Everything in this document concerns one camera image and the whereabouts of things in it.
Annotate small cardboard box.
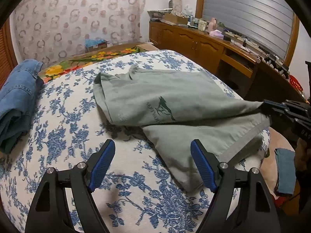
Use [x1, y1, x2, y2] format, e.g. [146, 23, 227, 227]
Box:
[85, 40, 109, 52]

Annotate stack of newspapers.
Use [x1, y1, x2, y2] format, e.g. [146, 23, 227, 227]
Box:
[147, 8, 173, 20]

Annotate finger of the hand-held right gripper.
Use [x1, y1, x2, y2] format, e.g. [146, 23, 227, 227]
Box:
[260, 99, 311, 127]

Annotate grey pants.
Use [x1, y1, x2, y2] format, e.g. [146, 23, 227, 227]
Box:
[93, 64, 272, 192]

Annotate red basket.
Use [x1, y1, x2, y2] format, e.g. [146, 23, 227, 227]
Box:
[287, 75, 304, 92]

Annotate black device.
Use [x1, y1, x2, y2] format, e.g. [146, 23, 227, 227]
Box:
[264, 55, 290, 78]

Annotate ring print curtain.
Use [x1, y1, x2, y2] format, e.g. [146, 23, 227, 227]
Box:
[12, 0, 148, 65]

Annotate wooden cabinet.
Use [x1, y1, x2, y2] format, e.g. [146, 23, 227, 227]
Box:
[149, 21, 307, 102]

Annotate grey window blind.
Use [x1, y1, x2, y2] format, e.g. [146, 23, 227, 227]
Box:
[202, 0, 295, 59]

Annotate cluster of small bottles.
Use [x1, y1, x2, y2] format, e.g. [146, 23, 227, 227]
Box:
[189, 15, 210, 31]

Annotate blue plastic bag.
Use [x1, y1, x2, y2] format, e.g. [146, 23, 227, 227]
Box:
[85, 38, 105, 48]

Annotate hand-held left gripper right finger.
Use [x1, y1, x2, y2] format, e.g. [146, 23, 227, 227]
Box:
[190, 139, 280, 233]

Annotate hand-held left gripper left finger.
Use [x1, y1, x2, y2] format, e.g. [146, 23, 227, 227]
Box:
[25, 139, 116, 233]

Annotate blue jeans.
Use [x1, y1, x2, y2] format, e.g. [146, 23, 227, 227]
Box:
[0, 59, 45, 154]

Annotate open cardboard box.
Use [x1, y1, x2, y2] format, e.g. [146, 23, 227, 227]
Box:
[164, 13, 189, 25]

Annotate blue floral white quilt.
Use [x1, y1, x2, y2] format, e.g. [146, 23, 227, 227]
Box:
[0, 49, 271, 233]

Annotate teal cloth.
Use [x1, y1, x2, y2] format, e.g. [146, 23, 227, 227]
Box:
[274, 148, 296, 196]

